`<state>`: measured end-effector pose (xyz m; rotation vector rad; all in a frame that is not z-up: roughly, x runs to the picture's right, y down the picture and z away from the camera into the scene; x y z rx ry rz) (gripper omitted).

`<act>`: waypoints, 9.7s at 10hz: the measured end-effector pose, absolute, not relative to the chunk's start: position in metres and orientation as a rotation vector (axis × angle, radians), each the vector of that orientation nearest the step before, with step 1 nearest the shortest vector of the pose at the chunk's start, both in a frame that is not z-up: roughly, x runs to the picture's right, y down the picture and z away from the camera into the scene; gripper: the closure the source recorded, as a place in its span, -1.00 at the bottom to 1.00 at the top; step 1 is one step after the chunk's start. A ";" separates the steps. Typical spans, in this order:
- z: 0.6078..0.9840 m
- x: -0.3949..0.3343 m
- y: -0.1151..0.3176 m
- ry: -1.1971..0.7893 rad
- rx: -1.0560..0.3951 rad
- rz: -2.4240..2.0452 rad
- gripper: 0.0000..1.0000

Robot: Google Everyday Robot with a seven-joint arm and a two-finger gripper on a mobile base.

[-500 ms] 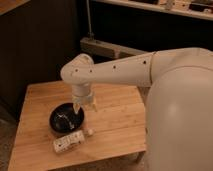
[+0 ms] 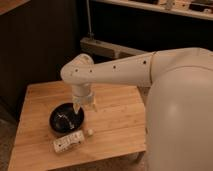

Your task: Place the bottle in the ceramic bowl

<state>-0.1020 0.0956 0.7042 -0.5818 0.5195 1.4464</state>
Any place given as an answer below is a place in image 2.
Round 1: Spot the metal vertical pole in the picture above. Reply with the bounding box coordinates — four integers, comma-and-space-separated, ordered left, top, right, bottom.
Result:
86, 0, 94, 40

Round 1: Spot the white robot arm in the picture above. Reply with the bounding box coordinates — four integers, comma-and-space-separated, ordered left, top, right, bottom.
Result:
60, 47, 213, 171

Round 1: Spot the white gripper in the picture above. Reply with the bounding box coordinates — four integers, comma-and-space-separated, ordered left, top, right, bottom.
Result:
71, 84, 97, 114

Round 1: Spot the grey metal rail beam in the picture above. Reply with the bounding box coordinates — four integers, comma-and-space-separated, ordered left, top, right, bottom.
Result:
80, 37, 144, 59

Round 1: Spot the wooden side table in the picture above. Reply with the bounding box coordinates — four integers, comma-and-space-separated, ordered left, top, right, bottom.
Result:
8, 81, 146, 171

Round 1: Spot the black ceramic bowl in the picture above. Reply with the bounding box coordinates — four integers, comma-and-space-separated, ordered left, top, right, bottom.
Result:
49, 103, 84, 134

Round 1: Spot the wooden shelf with items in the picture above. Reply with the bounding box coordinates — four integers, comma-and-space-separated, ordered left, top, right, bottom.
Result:
94, 0, 213, 21

